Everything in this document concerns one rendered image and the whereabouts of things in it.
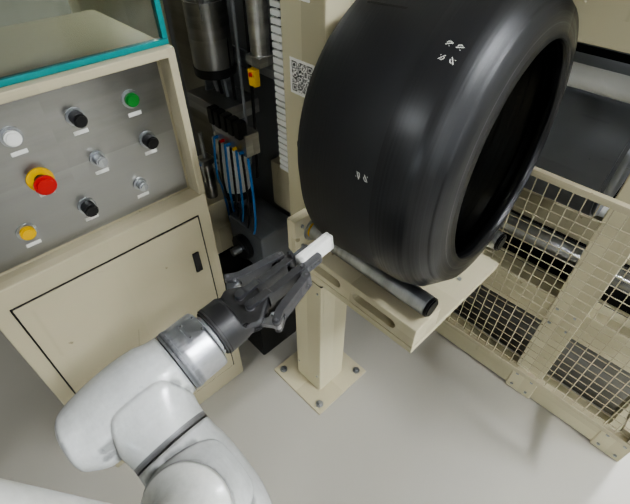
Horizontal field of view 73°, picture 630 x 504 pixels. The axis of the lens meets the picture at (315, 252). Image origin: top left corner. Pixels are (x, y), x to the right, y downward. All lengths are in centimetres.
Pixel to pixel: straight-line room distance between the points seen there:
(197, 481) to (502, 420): 148
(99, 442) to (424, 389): 144
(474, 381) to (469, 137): 142
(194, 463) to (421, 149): 46
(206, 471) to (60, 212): 73
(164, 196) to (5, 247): 36
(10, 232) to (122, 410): 62
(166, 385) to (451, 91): 51
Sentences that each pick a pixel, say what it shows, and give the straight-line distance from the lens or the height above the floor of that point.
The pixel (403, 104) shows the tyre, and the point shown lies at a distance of 61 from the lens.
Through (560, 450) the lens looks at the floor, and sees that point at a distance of 191.
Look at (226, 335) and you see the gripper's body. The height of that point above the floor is 110.
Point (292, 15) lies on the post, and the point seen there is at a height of 134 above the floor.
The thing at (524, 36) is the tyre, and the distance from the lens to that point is 67.
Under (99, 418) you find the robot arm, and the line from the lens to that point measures 58.
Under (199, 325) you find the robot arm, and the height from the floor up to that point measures 112.
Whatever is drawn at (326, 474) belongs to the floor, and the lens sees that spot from 166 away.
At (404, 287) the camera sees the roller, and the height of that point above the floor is 92.
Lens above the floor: 157
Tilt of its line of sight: 44 degrees down
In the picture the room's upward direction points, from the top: straight up
